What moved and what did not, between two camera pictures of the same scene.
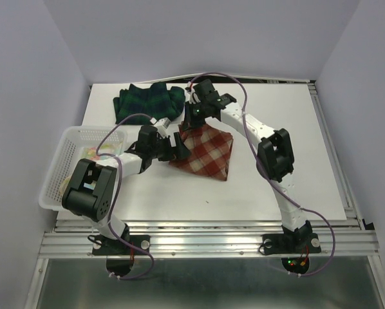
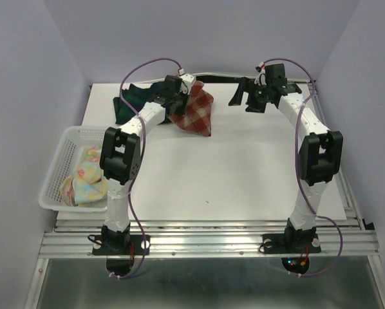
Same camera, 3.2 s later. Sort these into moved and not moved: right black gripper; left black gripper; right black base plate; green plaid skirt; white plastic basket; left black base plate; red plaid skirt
Moved: right black gripper; red plaid skirt; left black gripper
Not moved: green plaid skirt; left black base plate; right black base plate; white plastic basket
